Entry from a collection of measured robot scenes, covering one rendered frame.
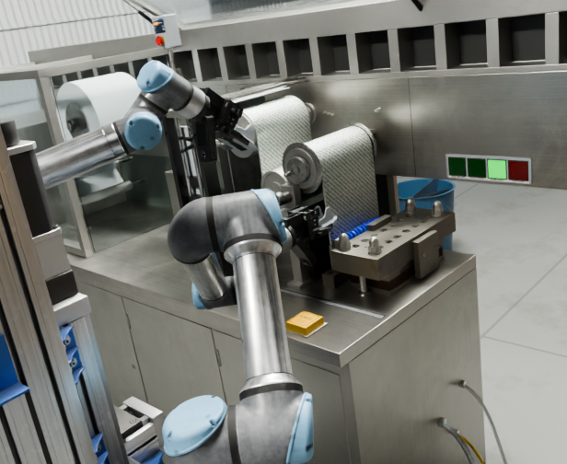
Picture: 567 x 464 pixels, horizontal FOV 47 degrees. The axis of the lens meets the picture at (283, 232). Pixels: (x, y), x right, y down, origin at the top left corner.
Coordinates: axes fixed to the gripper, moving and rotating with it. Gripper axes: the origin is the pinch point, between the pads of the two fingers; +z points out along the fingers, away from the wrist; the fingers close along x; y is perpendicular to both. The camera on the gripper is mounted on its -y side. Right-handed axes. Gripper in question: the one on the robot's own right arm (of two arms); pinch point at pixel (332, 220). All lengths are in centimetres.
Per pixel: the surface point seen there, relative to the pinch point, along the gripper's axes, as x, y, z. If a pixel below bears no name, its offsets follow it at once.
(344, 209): -0.3, 1.6, 5.6
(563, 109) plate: -54, 26, 29
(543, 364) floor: -9, -109, 120
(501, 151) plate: -37.0, 14.4, 29.4
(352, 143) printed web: 0.6, 19.2, 13.8
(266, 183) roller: 21.8, 10.2, -3.0
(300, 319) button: -9.4, -16.6, -27.4
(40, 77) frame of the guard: 102, 48, -26
